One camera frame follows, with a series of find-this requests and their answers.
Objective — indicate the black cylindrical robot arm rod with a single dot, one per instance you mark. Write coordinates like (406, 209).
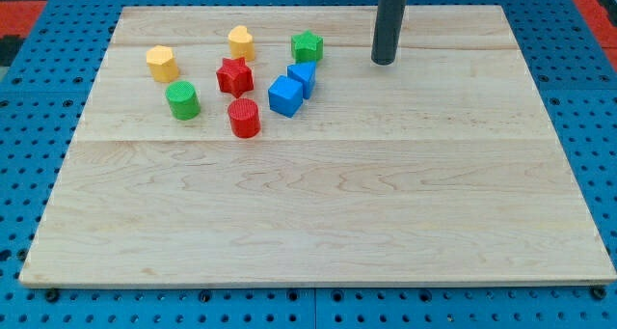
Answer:
(387, 31)

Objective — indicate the red star block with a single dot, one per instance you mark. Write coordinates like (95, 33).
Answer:
(235, 77)

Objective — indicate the green star block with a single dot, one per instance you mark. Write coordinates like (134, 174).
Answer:
(307, 47)

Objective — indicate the light wooden board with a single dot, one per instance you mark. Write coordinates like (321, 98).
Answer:
(440, 170)

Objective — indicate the blue cube block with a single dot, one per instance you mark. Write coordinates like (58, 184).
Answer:
(285, 96)

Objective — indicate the red cylinder block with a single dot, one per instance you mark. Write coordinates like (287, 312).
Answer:
(244, 118)

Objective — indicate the blue triangle block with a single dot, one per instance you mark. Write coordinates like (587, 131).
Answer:
(305, 73)

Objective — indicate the yellow heart block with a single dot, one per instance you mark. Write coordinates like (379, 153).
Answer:
(241, 43)

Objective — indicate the green cylinder block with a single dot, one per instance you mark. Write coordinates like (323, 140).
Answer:
(183, 100)

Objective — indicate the yellow hexagon block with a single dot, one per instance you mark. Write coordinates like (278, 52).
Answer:
(161, 63)

